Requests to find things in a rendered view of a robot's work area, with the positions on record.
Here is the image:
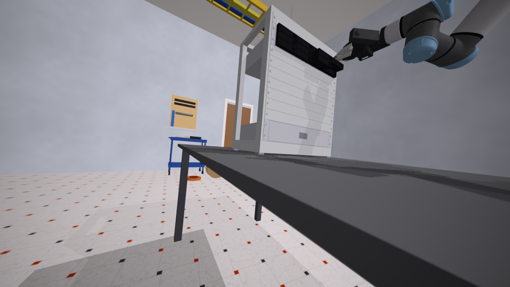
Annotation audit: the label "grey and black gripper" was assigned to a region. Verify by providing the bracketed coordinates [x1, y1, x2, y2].
[334, 26, 390, 61]

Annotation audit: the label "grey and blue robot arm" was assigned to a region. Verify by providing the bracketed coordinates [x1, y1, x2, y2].
[349, 0, 510, 69]

